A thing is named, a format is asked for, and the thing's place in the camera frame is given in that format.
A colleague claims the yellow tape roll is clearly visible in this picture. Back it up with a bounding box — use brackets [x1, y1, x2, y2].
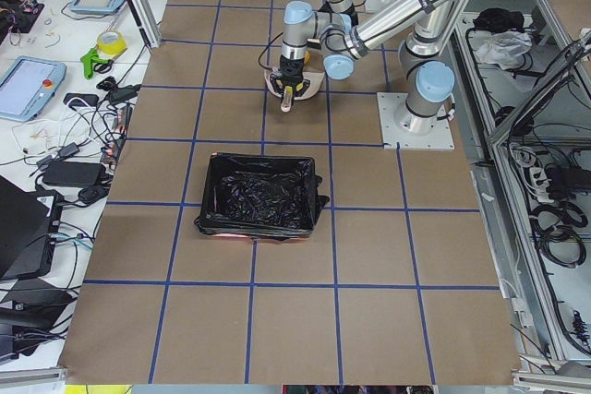
[96, 30, 127, 55]

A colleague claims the black laptop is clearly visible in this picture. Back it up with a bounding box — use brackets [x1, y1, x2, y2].
[1, 178, 64, 281]

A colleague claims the large black power brick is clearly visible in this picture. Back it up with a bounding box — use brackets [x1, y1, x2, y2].
[42, 161, 106, 187]

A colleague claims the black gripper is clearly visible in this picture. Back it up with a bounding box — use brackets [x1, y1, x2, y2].
[271, 56, 310, 98]

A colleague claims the teach pendant near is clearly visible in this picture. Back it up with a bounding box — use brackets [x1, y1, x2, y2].
[1, 56, 66, 122]

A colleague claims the black lined trash bin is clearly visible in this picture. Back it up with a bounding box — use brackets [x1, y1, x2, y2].
[194, 152, 330, 241]

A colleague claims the green plastic clamp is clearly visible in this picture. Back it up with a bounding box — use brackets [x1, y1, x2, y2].
[80, 46, 114, 79]

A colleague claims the beige plastic dustpan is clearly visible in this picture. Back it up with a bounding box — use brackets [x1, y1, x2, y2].
[264, 51, 324, 113]

